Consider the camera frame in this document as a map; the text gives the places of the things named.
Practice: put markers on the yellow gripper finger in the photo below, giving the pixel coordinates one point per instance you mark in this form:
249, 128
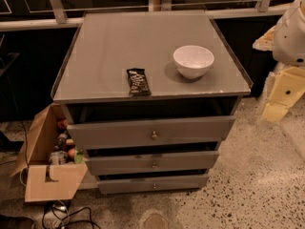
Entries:
266, 41
289, 86

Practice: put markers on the grey bottom drawer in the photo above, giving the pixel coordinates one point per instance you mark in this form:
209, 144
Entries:
151, 184

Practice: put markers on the grey drawer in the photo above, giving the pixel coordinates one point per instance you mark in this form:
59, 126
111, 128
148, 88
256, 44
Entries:
122, 134
151, 184
119, 165

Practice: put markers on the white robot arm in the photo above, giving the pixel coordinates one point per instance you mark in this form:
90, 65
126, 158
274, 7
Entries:
286, 40

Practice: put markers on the grey top drawer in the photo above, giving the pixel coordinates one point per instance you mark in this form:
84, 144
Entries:
122, 134

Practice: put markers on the grey drawer cabinet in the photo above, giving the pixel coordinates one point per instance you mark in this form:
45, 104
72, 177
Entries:
93, 87

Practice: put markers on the grey middle drawer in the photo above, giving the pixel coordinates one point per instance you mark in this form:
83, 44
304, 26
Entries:
119, 165

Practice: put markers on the open cardboard box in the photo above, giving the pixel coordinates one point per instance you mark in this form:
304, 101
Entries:
46, 181

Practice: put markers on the white ceramic bowl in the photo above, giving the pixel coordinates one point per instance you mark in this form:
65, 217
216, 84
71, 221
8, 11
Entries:
192, 61

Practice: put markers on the dark snack bar wrapper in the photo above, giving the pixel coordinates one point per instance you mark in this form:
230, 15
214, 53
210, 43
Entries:
138, 82

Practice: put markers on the green packet in box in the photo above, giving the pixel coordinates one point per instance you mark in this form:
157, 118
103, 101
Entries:
78, 157

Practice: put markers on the red apple in box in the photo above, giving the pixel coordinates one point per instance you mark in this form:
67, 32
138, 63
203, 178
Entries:
71, 153

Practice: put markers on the dark bottle in box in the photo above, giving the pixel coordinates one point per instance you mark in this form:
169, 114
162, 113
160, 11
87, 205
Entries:
61, 141

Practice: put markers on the clear jar in box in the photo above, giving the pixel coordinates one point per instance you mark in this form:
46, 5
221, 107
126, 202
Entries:
59, 158

